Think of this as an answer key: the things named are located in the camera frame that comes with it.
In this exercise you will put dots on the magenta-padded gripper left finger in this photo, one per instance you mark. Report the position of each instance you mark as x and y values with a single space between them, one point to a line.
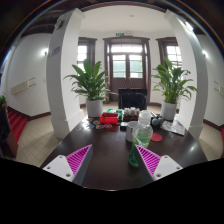
58 166

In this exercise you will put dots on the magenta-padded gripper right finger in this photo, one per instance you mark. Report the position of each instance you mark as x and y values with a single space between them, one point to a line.
166 166

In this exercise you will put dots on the clear green-label drink bottle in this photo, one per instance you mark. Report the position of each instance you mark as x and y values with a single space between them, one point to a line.
142 135

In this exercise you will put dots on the flat round red coaster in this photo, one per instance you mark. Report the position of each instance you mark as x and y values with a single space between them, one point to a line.
157 137

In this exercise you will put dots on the printed paper sheet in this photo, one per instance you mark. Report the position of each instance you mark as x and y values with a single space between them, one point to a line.
173 127

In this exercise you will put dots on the dark grey headphones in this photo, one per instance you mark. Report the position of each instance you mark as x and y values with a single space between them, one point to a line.
156 121

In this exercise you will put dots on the white mug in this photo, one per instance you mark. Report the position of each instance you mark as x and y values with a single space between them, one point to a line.
130 131

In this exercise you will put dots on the green plant in white pot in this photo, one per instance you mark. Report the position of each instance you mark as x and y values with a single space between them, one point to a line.
168 111
94 108

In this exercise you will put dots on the colourful round sticker set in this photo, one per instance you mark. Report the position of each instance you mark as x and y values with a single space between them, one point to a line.
99 126

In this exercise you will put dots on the black flat device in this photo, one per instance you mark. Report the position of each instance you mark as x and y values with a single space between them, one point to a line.
123 125

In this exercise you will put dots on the dark tray with small cups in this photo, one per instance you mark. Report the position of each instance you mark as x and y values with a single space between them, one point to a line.
130 115

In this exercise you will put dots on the red plastic basket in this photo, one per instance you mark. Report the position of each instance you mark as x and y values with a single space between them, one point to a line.
109 118

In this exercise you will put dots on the black chair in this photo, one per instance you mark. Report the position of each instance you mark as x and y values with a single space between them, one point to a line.
132 99

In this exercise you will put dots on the green packet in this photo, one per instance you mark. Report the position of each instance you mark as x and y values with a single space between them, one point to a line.
115 110

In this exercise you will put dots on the dark wooden glazed door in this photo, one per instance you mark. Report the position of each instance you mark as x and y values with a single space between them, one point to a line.
126 83

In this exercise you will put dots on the dark-framed window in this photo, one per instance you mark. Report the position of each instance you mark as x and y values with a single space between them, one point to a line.
82 53
173 53

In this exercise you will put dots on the green exit sign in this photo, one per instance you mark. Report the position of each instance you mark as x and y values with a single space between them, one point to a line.
120 34

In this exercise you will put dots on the white wall panel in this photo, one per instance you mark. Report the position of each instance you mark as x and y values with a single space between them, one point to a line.
218 88
23 86

